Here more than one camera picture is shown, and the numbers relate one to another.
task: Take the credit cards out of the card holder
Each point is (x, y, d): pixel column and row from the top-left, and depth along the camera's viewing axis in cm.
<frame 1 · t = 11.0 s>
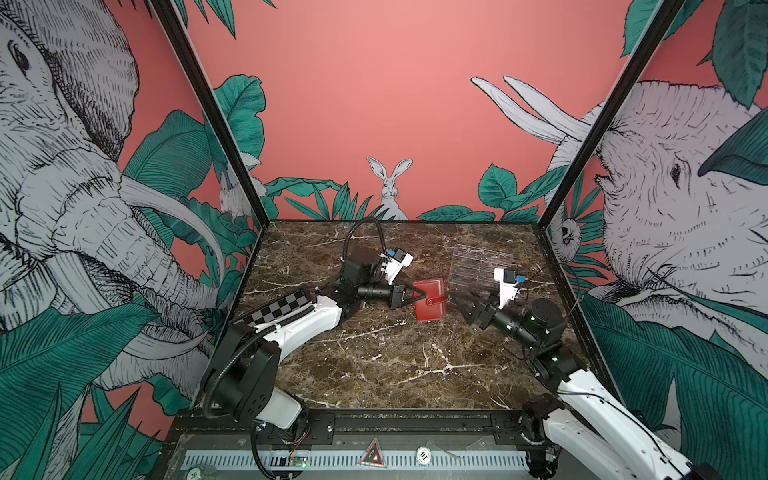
left hand: (425, 293, 74), fingers closed
right hand: (460, 292, 70), fingers open
clear acrylic compartment organizer: (474, 268, 105), point 4 cm above the table

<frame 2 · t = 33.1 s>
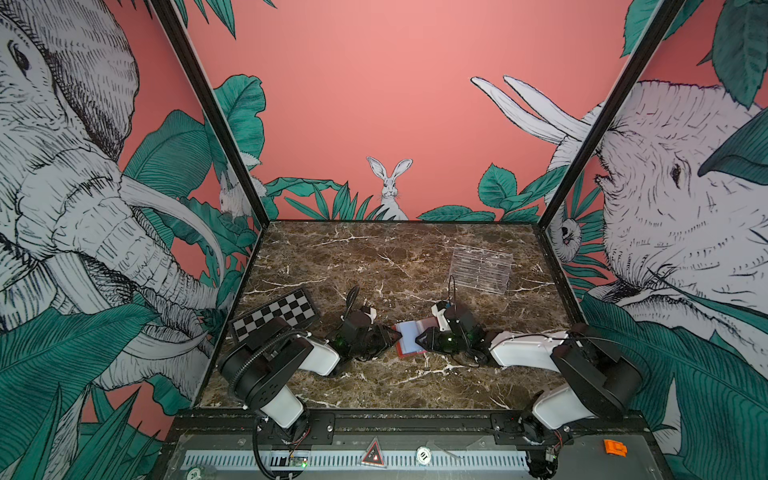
left hand: (404, 335, 86), fingers open
right hand: (415, 340, 86), fingers open
the named things where they were.

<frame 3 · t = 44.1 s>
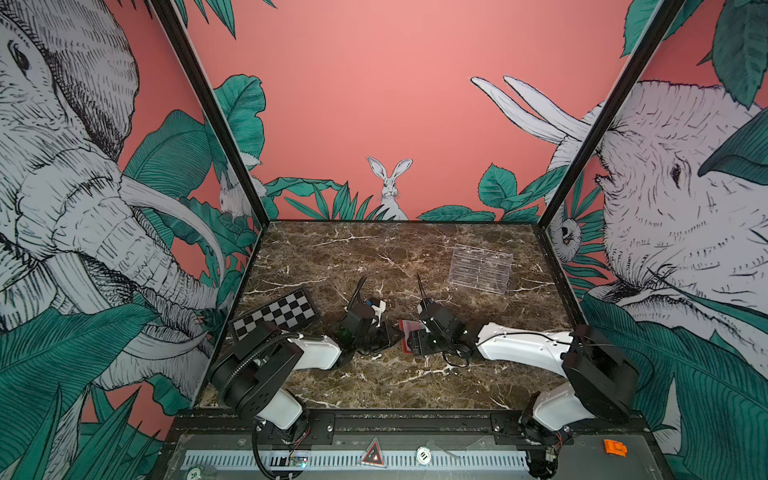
left hand: (409, 332, 84), fingers closed
right hand: (413, 340, 85), fingers open
the named things where they were.

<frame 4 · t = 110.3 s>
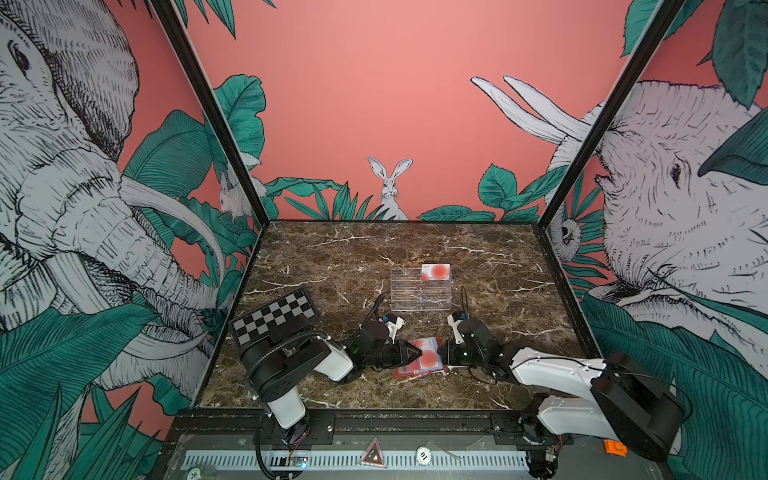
left hand: (423, 353, 83), fingers open
right hand: (434, 349, 85), fingers closed
white red credit card: (430, 359, 87), on the table
white red credit card 2: (436, 272, 97), point 9 cm above the table
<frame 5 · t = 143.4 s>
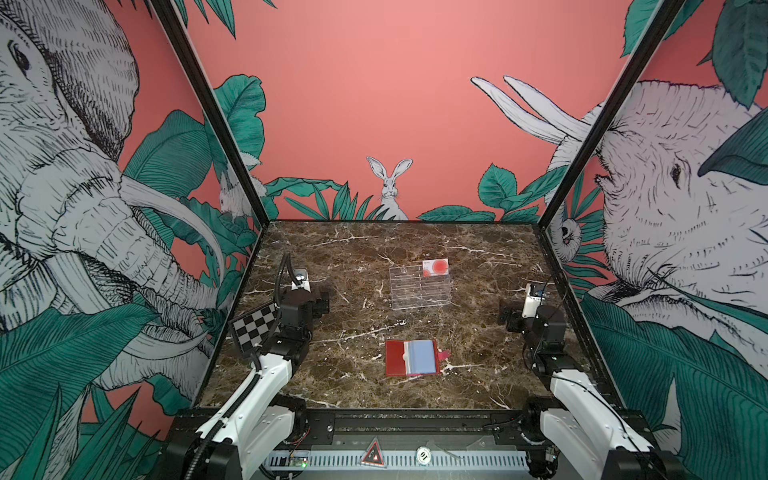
left hand: (304, 283, 83), fingers open
right hand: (516, 298, 85), fingers open
